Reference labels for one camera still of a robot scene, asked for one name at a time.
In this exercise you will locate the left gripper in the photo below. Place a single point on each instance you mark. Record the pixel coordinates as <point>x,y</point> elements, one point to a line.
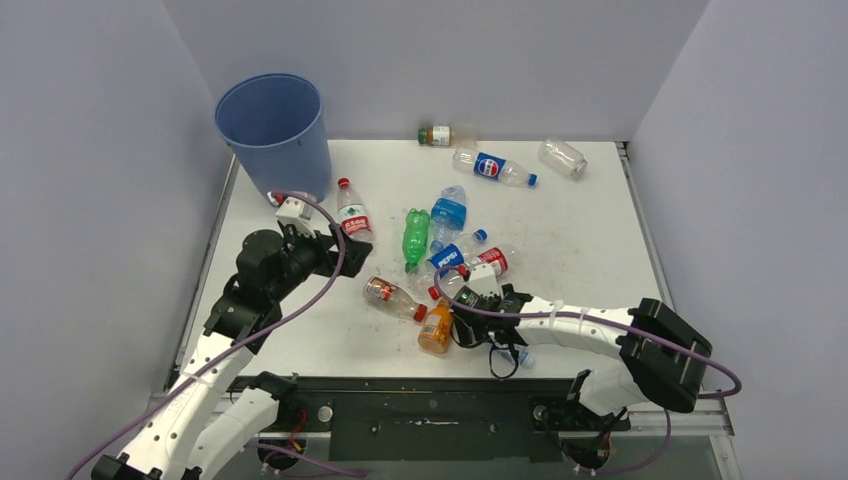
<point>320,244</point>

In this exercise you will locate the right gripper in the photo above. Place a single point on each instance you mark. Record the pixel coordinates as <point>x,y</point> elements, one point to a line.
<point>465,331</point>

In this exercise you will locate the Pepsi English label bottle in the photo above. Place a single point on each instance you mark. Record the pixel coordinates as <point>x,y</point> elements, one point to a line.
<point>462,248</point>

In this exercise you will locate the large crushed clear bottle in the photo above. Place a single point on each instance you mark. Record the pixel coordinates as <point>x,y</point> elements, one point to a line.
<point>524,357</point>

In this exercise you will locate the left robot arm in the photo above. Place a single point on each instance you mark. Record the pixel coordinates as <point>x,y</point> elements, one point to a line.
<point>185,439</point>

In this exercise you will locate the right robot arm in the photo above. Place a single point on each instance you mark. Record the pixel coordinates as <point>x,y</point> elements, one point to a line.
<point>652,346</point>

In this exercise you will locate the blue plastic bin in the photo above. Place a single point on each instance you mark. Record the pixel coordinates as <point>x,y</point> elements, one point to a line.
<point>274,125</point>

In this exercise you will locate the red label water bottle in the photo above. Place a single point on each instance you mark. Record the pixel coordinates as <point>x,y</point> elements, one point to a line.
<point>353,217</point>

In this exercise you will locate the red cap tea bottle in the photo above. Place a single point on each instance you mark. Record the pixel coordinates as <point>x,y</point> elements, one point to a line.
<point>392,299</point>

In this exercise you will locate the green plastic bottle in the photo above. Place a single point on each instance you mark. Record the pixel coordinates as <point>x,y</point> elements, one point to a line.
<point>415,237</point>

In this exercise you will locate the blue label crushed bottle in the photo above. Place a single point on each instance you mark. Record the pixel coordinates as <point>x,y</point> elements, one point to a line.
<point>447,217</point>

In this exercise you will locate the green cap brown bottle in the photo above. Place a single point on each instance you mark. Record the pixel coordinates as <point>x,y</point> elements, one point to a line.
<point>454,136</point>

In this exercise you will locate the Pepsi logo bottle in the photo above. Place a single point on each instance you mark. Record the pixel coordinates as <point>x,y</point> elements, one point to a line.
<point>487,166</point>

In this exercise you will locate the clear plastic jar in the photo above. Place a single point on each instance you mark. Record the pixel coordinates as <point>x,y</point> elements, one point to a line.
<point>563,158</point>

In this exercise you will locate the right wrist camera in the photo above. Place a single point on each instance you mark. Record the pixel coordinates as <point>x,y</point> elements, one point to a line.
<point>481,279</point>

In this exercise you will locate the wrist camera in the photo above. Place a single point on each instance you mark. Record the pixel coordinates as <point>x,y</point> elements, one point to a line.
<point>481,279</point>
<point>292,211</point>

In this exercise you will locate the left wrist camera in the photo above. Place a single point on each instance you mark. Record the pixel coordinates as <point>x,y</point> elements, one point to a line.
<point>292,211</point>

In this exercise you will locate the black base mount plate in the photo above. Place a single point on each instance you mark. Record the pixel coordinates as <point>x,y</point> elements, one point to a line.
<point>425,419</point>

